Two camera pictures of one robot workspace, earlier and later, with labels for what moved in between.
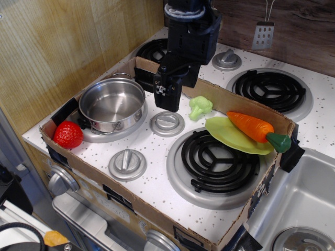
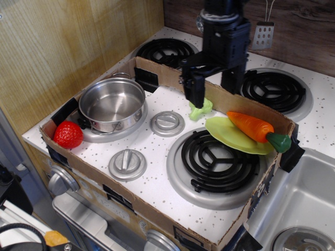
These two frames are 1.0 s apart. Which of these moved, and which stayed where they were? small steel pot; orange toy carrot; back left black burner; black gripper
Moved: black gripper
Stayed: back left black burner; orange toy carrot; small steel pot
